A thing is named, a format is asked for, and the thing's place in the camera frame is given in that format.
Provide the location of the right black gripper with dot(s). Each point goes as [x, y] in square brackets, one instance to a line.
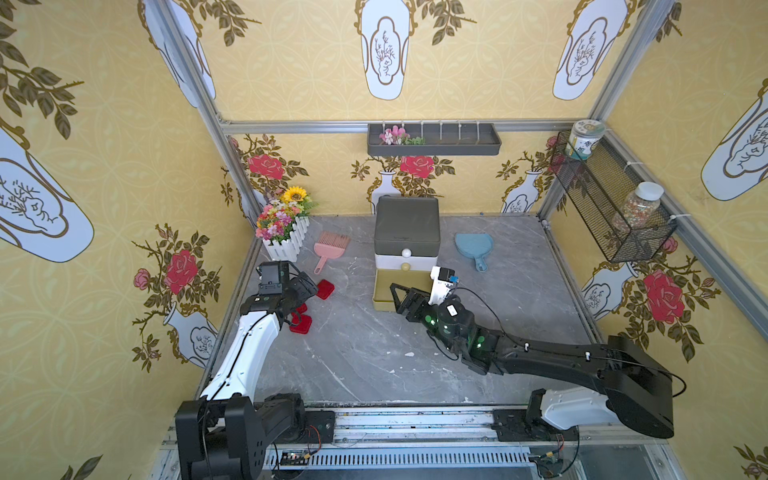
[417, 305]

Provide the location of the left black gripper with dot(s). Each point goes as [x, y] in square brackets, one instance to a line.
[298, 288]

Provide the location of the white drawer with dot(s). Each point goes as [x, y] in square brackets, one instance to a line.
[413, 263]

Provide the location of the grey top drawer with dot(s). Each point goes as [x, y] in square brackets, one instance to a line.
[397, 247]

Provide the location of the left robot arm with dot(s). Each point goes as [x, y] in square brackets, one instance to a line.
[224, 434]

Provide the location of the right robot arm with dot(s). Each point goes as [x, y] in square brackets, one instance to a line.
[637, 389]

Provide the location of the three-tier drawer cabinet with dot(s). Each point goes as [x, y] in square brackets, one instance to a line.
[407, 218]

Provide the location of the pink hand brush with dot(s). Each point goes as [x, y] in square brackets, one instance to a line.
[329, 246]

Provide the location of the flower planter white fence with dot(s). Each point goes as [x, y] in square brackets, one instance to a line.
[283, 224]

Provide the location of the blue dustpan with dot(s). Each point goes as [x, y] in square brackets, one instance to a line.
[476, 247]

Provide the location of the pink flowers on shelf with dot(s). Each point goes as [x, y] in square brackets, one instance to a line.
[397, 135]

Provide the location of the circuit board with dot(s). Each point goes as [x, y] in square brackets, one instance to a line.
[290, 458]

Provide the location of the labelled jar white lid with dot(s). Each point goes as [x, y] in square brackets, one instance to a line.
[584, 136]

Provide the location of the jar of colourful beads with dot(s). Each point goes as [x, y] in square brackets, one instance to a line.
[638, 207]

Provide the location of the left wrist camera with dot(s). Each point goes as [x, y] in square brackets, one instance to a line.
[274, 277]

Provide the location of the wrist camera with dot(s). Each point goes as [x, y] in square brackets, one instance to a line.
[274, 277]
[444, 280]

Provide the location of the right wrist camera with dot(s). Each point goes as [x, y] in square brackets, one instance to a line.
[444, 280]

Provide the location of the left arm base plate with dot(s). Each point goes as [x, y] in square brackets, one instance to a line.
[316, 428]

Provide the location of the aluminium rail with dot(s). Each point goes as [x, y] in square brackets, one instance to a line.
[443, 437]

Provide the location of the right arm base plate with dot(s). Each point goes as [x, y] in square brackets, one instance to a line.
[512, 425]

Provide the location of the grey wall shelf tray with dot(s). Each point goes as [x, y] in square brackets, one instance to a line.
[442, 138]

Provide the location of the black wire wall basket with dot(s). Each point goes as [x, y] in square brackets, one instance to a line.
[597, 188]

